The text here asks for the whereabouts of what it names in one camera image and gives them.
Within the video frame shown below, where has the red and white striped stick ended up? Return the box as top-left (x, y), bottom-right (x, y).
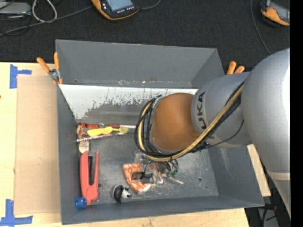
top-left (76, 133), bottom-right (113, 142)

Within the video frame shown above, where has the yellow plastic spoon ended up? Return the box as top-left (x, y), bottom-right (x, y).
top-left (86, 126), bottom-right (130, 138)

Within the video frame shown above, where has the small brown toy animal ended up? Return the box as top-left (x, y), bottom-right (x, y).
top-left (76, 124), bottom-right (87, 138)

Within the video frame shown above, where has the blue round cap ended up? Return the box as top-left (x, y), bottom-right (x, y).
top-left (74, 196), bottom-right (88, 210)

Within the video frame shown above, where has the grey metal bin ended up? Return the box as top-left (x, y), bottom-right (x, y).
top-left (54, 39), bottom-right (266, 225)

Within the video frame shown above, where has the orange and white patterned toy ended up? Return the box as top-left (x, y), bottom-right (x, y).
top-left (122, 162), bottom-right (152, 195)

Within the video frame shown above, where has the black and white toy animal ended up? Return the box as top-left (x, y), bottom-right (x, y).
top-left (112, 184), bottom-right (132, 204)

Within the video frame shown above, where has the cream rounded object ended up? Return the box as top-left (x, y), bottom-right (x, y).
top-left (78, 140), bottom-right (89, 154)

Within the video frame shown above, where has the red plastic clamp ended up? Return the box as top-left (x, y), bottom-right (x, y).
top-left (79, 150), bottom-right (100, 205)

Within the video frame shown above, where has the brown cardboard board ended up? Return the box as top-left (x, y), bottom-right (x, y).
top-left (13, 75), bottom-right (62, 216)

